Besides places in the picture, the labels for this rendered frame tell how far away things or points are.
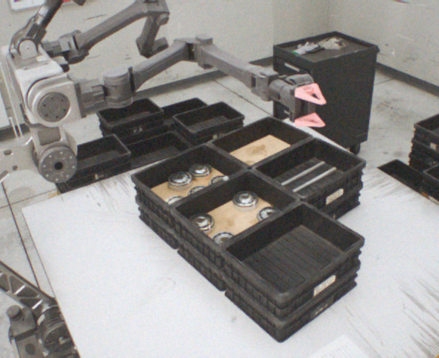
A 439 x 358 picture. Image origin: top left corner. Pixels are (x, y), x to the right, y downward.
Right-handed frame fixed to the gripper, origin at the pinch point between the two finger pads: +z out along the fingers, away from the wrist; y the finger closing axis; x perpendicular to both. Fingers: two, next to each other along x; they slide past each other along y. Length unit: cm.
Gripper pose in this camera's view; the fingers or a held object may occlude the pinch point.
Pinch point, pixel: (321, 113)
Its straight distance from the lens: 124.3
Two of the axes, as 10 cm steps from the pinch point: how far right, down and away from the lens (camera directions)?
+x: -8.6, 3.3, -3.9
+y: 0.6, 8.3, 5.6
